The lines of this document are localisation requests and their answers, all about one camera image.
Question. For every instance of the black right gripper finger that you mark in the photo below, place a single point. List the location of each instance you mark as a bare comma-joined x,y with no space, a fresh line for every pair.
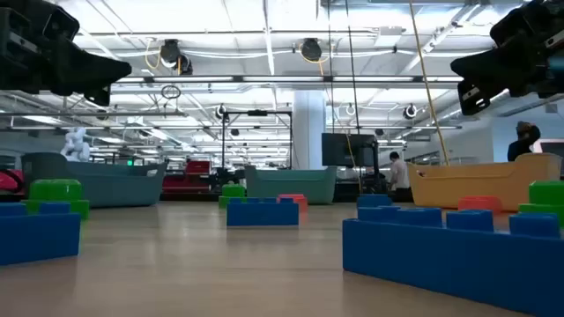
489,66

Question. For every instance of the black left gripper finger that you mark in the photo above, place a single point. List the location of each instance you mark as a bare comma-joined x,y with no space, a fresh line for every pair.
92,66

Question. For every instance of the green toy building block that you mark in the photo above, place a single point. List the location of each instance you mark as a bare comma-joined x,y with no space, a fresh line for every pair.
546,193
232,190
55,191

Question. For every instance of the orange toy building block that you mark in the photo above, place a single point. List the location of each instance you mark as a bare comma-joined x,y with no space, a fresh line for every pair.
293,198
480,204

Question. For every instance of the blue toy building block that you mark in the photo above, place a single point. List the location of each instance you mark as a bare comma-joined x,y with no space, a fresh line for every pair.
373,201
440,260
39,238
262,215

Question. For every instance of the person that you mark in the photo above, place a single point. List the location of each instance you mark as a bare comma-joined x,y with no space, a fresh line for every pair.
400,176
522,143

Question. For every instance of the pink-edged display screen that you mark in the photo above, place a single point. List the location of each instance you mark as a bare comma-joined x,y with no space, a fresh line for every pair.
551,147

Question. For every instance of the white humanoid robot figure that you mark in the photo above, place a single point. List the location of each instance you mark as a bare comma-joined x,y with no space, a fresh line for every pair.
76,145

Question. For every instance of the yellow-orange plastic bin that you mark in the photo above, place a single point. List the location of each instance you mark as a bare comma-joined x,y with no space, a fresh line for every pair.
480,180

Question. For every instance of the red item with black rim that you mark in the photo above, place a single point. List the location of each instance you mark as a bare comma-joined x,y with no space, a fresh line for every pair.
9,181

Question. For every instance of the dark blue plastic bin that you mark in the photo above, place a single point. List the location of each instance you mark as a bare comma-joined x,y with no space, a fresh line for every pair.
110,187

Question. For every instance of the red plastic storage bin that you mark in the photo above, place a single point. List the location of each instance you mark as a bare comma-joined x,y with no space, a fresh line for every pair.
185,185
198,167

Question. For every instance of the black monitor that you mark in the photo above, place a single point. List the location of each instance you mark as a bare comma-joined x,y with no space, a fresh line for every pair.
346,149

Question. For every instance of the white building column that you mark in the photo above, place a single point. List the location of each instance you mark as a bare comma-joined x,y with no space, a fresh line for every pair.
308,132

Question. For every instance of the turquoise plastic bin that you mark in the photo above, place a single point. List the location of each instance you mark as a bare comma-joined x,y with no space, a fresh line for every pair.
291,185

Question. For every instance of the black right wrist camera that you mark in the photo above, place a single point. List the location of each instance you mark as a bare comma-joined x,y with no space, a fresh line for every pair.
513,24

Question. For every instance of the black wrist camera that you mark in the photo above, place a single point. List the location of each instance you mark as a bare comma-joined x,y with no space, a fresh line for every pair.
61,23
513,24

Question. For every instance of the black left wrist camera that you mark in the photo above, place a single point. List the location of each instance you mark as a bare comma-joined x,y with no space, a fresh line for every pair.
61,23

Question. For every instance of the black aluminium table frame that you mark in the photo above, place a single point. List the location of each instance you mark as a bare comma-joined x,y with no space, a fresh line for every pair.
194,197

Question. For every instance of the black metal stand frame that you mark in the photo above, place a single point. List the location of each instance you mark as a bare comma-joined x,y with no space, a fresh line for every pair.
257,112

